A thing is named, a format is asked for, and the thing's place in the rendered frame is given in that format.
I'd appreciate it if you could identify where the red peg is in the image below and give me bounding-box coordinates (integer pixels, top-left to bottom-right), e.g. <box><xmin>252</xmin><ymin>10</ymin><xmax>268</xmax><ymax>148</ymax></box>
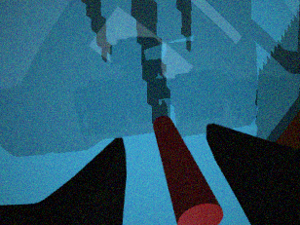
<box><xmin>153</xmin><ymin>116</ymin><xmax>224</xmax><ymax>225</ymax></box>

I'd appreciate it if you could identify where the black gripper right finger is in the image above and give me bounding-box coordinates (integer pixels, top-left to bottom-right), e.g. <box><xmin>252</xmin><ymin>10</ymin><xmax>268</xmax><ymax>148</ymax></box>
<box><xmin>206</xmin><ymin>124</ymin><xmax>300</xmax><ymax>225</ymax></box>

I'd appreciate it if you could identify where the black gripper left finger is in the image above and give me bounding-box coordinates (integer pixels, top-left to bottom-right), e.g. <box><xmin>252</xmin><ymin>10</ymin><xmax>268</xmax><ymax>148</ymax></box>
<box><xmin>0</xmin><ymin>138</ymin><xmax>127</xmax><ymax>225</ymax></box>

